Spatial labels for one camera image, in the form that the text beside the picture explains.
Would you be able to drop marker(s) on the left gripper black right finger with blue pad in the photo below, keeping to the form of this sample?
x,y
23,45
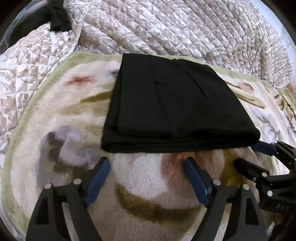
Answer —
x,y
245,220

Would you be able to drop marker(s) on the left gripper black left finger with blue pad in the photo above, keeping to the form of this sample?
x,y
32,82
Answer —
x,y
48,221

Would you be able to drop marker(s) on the floral green-bordered fleece blanket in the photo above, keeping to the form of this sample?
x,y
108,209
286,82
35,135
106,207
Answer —
x,y
145,196

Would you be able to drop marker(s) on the black pants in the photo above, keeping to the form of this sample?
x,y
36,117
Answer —
x,y
160,105

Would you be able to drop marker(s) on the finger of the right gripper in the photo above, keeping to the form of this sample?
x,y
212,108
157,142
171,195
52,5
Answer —
x,y
251,171
282,151

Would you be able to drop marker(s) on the dark clothes pile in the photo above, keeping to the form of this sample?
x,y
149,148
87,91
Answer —
x,y
32,16

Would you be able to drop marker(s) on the quilted beige floral comforter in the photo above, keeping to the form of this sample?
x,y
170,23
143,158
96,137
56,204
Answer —
x,y
230,34

